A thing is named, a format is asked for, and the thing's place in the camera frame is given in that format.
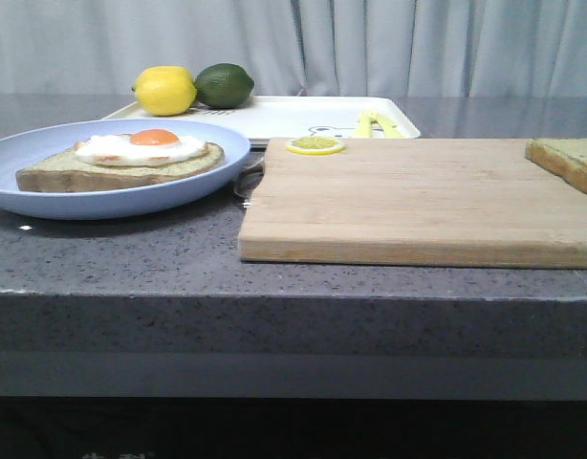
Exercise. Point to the bread slice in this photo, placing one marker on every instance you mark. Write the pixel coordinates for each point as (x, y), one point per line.
(63, 172)
(565, 158)

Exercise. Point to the light blue plate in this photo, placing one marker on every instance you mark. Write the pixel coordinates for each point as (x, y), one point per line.
(27, 148)

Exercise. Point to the white rectangular tray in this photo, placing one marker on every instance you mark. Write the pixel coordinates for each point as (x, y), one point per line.
(266, 117)

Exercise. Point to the lemon slice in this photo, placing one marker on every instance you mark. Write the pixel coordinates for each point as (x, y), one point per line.
(315, 145)

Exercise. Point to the yellow plastic fork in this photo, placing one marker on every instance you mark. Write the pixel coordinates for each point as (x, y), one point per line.
(364, 128)

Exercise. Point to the yellow plastic knife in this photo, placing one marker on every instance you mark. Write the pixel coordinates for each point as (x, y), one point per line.
(388, 126)

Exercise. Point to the green lime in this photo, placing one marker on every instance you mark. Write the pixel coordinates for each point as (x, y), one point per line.
(223, 86)

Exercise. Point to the fried egg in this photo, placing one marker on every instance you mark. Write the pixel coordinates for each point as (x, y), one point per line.
(151, 147)

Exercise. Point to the wooden cutting board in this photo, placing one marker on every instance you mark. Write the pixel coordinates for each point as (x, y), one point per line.
(415, 202)

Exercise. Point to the front yellow lemon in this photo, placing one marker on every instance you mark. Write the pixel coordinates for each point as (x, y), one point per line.
(165, 95)

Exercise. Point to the yellow lemon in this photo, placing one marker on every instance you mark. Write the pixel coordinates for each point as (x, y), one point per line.
(167, 70)
(165, 95)

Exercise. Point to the rear yellow lemon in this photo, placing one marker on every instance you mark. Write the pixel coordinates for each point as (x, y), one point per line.
(167, 70)

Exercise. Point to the grey curtain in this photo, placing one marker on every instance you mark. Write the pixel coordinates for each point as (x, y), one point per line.
(315, 48)

